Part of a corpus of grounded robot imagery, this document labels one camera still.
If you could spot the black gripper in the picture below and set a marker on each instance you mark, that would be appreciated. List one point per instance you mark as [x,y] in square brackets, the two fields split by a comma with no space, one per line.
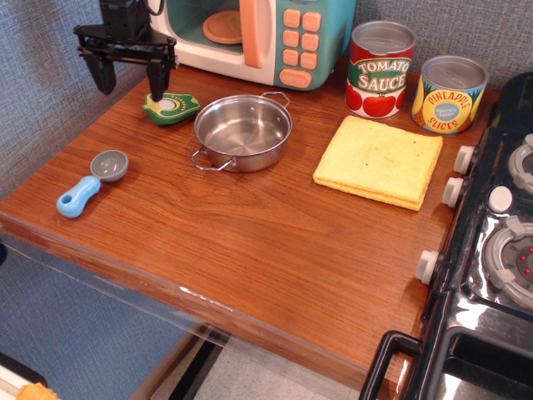
[102,45]

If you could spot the green toy capsicum slice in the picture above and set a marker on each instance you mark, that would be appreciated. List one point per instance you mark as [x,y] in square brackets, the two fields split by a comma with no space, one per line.
[172,108]

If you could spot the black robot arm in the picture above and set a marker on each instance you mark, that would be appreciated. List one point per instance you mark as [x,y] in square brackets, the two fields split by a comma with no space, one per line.
[134,12]

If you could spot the blue grey toy scoop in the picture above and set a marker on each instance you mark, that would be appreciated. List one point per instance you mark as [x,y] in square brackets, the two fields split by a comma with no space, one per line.
[107,167]

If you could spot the orange microwave plate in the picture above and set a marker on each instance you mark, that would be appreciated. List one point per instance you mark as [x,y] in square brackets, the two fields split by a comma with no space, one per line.
[223,27]

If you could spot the teal toy microwave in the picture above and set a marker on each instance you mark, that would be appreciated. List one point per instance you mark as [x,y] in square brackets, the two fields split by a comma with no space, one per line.
[286,44]

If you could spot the tomato sauce can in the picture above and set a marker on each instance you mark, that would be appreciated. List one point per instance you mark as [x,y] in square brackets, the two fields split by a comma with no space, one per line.
[379,66]

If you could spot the yellow folded cloth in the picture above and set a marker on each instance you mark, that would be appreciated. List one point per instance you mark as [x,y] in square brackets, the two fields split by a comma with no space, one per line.
[378,162]

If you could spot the pineapple slices can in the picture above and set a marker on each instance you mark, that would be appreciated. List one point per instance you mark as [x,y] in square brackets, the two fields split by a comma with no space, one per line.
[449,92]

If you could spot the white stove knob middle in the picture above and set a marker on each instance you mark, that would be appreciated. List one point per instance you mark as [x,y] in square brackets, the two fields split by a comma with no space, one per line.
[452,191]

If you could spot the white stove knob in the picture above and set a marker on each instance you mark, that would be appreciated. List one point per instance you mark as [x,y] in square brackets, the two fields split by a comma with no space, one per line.
[463,159]
[426,266]
[452,191]

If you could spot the white stove knob rear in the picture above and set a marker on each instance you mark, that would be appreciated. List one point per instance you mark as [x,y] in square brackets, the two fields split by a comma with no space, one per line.
[463,159]

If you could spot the white stove knob front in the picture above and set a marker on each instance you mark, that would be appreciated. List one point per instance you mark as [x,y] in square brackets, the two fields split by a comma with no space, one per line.
[426,266]

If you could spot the black toy stove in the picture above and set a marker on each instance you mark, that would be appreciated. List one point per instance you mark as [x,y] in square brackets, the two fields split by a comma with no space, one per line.
[476,340]

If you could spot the steel pot with handles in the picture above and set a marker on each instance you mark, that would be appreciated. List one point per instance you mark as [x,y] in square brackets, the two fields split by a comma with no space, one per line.
[242,133]

